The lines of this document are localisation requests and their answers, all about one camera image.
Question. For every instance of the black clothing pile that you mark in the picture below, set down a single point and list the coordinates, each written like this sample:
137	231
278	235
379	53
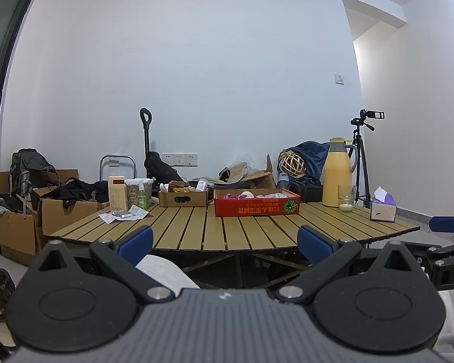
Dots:
79	193

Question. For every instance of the red cardboard box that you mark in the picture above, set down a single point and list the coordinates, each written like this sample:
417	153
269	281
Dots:
249	208

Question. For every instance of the black suitcase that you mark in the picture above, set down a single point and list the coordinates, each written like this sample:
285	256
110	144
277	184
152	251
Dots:
310	191

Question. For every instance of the white wall socket row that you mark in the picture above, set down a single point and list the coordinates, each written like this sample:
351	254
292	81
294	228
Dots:
179	159

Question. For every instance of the wooden slat folding table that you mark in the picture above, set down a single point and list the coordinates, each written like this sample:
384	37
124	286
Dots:
212	230

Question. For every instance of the open cardboard box with flaps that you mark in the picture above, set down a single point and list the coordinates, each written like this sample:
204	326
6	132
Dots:
265	179

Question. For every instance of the blue jacket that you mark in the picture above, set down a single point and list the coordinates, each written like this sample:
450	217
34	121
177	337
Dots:
314	155

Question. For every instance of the low cardboard tray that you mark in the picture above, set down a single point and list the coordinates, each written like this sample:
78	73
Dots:
200	198

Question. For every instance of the tall tan wooden box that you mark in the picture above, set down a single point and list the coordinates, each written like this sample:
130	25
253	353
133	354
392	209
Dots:
117	196

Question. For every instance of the clear lidded food container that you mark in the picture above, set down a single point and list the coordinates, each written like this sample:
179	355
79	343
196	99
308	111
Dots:
132	193

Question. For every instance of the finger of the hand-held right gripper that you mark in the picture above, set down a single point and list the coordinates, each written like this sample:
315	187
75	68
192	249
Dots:
420	249
448	224

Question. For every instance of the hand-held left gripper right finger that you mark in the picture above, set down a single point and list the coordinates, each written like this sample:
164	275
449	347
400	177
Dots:
314	244

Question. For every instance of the brown paper bag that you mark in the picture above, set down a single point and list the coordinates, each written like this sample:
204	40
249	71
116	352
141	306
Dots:
236	172

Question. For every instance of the bottle with blue cap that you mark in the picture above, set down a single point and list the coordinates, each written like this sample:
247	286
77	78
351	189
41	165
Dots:
282	179

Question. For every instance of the white paper sheets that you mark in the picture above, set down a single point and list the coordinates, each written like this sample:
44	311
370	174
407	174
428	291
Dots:
140	211

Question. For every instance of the yellow thermos jug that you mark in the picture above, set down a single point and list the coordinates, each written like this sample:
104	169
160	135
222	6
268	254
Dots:
336	177

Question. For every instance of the black trolley bag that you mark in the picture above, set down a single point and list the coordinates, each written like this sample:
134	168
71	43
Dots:
157	166

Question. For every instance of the dark grey backpack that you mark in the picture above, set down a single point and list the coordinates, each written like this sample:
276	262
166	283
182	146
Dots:
30	166

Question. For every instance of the small silver packet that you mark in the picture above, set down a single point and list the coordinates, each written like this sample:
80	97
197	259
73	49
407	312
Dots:
122	214

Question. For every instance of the large cardboard box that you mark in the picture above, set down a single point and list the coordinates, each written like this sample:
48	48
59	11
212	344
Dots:
15	234

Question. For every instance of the wicker ball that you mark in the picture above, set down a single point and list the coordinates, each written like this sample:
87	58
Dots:
287	158

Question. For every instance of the glass door with dark frame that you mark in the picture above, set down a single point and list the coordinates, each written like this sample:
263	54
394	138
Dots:
3	26

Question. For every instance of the black tripod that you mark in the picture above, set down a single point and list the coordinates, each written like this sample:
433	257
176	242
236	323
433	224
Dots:
357	136

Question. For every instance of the small white box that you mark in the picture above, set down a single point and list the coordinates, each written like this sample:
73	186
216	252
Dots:
201	186

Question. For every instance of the white foam ball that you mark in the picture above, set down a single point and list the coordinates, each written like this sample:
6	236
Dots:
248	194

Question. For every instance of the metal folding stool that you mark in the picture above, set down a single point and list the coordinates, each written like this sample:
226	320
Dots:
113	162

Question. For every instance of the tissue box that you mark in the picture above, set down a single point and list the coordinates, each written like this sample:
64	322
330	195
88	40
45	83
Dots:
382	211

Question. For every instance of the medium cardboard box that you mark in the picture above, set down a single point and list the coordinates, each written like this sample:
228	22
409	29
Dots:
72	211

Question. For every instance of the small green bottle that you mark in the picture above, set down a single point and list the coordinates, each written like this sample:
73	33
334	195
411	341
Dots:
142	198

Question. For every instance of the crumpled white paper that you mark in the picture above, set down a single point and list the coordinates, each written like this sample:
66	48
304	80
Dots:
0	210

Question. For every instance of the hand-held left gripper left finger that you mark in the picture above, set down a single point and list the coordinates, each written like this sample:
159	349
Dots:
136	244

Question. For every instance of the person's left leg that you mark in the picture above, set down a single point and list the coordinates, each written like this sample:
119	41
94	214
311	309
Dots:
166	276

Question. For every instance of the black video camera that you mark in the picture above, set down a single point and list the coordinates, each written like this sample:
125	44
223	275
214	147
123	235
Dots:
370	114

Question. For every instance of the clear drinking glass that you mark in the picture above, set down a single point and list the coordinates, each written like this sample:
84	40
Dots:
346	206

